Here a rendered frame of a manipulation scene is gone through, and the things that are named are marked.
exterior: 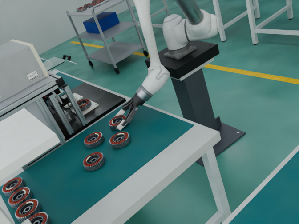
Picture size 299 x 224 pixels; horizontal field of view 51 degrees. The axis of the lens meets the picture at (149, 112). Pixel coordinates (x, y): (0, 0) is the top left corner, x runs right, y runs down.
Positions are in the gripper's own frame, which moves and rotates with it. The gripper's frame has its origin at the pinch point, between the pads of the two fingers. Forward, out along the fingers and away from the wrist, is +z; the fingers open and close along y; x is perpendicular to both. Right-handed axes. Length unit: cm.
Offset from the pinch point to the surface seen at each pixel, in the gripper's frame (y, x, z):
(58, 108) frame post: 7.9, 31.0, 16.6
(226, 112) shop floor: 82, -110, -36
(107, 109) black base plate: 21.1, 2.8, 5.1
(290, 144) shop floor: 13, -121, -55
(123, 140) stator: -22.9, 0.6, -1.7
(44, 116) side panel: 2.0, 35.1, 22.7
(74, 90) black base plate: 74, 15, 26
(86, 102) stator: 33.1, 13.0, 13.5
